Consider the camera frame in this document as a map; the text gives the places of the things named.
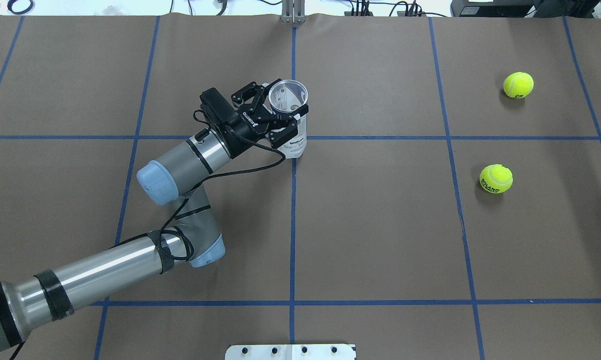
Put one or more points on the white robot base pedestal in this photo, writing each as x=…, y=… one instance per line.
x=317, y=351

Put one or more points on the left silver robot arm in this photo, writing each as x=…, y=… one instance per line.
x=264, y=116

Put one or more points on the tennis ball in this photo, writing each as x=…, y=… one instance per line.
x=496, y=179
x=518, y=85

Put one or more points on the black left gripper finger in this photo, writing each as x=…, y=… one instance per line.
x=279, y=137
x=251, y=98

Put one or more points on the aluminium frame post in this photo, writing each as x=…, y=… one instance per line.
x=293, y=11

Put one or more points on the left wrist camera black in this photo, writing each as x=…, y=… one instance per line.
x=217, y=109

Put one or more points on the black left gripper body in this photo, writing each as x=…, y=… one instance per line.
x=244, y=131

